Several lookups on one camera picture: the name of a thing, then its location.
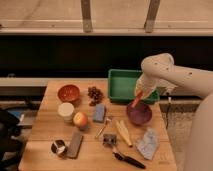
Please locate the blue sponge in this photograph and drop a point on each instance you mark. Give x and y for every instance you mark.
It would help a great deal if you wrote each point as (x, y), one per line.
(99, 113)

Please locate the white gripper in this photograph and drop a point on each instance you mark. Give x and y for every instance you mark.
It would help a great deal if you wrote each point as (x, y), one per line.
(146, 85)

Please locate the bunch of dark grapes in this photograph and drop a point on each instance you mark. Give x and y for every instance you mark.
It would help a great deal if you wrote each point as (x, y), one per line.
(96, 95)

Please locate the gray sharpening block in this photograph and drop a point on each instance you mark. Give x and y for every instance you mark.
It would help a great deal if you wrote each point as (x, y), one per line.
(74, 146)

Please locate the red yellow apple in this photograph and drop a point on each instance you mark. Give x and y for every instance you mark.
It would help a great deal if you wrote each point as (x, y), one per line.
(80, 120)

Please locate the green plastic bin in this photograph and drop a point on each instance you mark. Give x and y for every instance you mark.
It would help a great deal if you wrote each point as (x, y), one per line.
(121, 85)

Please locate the white cylindrical container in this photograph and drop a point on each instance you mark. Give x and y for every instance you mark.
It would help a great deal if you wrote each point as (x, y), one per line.
(66, 110)

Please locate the small metal cup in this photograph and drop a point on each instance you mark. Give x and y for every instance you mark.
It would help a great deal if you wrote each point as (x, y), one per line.
(58, 147)

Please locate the red bowl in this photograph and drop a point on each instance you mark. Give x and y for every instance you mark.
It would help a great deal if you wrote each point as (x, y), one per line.
(69, 93)

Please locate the metal spoon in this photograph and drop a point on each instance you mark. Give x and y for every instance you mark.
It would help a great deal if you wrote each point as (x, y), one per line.
(107, 121)

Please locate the crumpled blue white cloth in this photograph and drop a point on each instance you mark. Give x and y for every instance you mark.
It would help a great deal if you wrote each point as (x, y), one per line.
(148, 144)

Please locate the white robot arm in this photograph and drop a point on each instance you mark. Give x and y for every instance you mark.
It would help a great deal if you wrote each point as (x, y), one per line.
(199, 151)

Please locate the dark purple bowl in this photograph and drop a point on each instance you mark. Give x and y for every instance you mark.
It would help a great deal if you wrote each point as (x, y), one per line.
(140, 114)

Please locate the dark object at left edge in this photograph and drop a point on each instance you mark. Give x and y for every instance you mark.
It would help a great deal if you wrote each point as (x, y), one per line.
(9, 127)

